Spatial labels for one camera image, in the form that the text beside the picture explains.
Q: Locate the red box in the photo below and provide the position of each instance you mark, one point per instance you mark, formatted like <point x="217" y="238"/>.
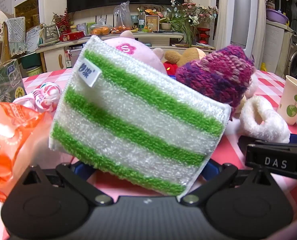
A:
<point x="71" y="36"/>

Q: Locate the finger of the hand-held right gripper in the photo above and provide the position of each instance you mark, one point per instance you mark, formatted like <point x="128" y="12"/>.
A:
<point x="248" y="139"/>

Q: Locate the woven bag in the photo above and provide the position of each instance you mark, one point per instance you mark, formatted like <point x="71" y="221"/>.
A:
<point x="49" y="33"/>

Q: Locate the cream television cabinet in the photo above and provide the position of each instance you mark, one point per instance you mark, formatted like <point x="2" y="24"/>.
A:
<point x="53" y="55"/>

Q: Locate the yellow detergent bottle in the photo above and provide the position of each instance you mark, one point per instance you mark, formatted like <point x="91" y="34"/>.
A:
<point x="262" y="66"/>

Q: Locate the white fluffy scrunchie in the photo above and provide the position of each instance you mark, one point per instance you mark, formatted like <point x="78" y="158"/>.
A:
<point x="251" y="125"/>

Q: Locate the framed picture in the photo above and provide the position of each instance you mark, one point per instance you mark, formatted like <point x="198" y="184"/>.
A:
<point x="152" y="23"/>

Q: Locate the white curtain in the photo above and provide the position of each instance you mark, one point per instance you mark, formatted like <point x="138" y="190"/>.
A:
<point x="221" y="15"/>

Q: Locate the purple basin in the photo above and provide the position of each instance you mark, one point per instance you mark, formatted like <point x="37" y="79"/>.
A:
<point x="277" y="17"/>

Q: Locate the red berry bouquet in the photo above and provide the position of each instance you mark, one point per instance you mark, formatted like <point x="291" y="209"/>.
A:
<point x="63" y="21"/>

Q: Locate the white framed glass door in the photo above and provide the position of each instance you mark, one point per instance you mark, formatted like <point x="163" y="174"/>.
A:
<point x="27" y="2"/>

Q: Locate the wooden chair with lace cover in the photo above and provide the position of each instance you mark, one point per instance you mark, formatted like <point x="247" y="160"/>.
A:
<point x="14" y="35"/>

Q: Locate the dark green crate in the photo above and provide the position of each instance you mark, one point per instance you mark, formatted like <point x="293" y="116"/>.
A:
<point x="31" y="60"/>

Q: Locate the pink artificial flowers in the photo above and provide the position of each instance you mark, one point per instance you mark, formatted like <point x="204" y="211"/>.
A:
<point x="201" y="11"/>

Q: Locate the pink checked tablecloth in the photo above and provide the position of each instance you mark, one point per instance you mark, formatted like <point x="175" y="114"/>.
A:
<point x="266" y="85"/>

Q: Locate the bag of oranges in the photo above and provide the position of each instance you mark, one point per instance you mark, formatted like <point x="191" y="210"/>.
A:
<point x="101" y="30"/>
<point x="121" y="30"/>

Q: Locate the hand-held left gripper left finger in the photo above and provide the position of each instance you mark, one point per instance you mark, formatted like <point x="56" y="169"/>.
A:
<point x="79" y="168"/>

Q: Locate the floral cloth bundle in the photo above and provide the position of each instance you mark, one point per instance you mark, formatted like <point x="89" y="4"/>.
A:
<point x="47" y="95"/>

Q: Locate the brown bear plush red shirt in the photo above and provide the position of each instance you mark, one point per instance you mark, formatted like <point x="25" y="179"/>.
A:
<point x="173" y="55"/>

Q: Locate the white ribbed cabinet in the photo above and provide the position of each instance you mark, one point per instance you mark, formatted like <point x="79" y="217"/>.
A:
<point x="276" y="47"/>

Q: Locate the clear water bottle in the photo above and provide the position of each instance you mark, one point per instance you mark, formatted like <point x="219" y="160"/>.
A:
<point x="141" y="20"/>

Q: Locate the orange plastic packet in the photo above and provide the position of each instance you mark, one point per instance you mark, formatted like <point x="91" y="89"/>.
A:
<point x="8" y="140"/>

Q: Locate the green printed carton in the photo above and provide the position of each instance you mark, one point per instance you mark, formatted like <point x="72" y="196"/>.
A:
<point x="3" y="80"/>

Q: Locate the purple knit hat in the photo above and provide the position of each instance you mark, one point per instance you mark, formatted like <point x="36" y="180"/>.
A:
<point x="213" y="75"/>

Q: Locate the paper cup with green print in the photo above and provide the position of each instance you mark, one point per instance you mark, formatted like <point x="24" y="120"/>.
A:
<point x="292" y="92"/>

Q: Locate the pink plush toy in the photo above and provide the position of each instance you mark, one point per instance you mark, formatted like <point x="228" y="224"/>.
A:
<point x="143" y="55"/>

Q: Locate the white paper sheets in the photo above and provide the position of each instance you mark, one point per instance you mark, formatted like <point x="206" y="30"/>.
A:
<point x="33" y="38"/>

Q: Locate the white tower air conditioner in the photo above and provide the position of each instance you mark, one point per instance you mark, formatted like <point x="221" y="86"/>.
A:
<point x="241" y="10"/>

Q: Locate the red candle holder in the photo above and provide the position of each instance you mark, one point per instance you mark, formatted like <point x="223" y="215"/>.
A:
<point x="203" y="35"/>

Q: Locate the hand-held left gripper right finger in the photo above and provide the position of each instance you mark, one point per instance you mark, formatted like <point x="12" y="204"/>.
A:
<point x="211" y="171"/>

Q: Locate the clear plastic bag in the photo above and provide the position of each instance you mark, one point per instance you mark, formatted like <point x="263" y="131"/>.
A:
<point x="122" y="15"/>

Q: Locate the light green waste bin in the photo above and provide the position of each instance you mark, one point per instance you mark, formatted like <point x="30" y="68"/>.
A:
<point x="34" y="72"/>

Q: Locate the bananas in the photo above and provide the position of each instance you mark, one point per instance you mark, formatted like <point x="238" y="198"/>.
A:
<point x="134" y="29"/>

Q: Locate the green striped white sponge cloth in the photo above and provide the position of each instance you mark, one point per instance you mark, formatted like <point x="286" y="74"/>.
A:
<point x="138" y="120"/>

